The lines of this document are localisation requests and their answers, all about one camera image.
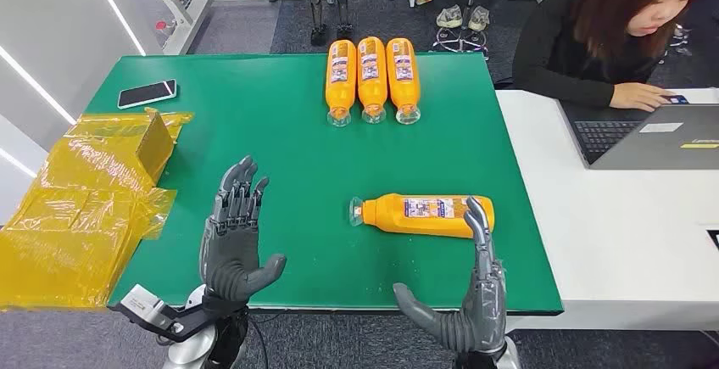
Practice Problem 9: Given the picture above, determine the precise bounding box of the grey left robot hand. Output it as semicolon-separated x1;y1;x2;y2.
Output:
198;155;287;305

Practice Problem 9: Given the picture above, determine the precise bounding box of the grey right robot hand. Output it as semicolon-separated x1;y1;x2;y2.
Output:
392;196;509;356

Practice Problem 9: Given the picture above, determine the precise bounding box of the yellow film wrapped cardboard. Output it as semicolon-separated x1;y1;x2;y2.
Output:
0;108;195;310

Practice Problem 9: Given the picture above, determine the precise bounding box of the black smartphone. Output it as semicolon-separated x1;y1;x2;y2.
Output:
117;78;178;111

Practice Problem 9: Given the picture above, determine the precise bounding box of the green table mat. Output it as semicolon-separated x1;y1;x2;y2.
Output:
84;53;565;317

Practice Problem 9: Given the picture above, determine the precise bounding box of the person's hand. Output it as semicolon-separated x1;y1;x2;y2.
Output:
609;82;675;113

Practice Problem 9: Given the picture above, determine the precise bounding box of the chrome chair base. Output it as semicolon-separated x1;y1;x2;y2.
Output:
668;23;694;57

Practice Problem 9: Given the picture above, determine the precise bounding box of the white metal stand frame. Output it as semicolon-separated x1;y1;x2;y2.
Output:
134;0;315;56

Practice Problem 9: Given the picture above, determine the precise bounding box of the grey laptop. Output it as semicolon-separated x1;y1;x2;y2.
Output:
555;94;719;171

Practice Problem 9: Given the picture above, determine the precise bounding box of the orange juice bottle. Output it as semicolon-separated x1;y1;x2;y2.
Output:
325;39;358;128
386;37;421;126
357;36;388;125
348;193;496;239

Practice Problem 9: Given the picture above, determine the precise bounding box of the black robot leg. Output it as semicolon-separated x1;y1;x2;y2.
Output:
293;0;329;48
330;0;355;41

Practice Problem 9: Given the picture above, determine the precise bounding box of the white desk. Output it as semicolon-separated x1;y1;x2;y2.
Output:
465;87;719;350

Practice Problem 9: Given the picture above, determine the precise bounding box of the grey sneaker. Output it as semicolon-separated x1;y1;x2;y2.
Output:
468;5;491;32
436;4;464;29

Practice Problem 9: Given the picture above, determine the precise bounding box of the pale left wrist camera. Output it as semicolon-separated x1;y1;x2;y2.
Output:
119;283;167;322

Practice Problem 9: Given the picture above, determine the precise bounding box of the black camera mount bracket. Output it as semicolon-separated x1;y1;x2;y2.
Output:
109;299;217;344

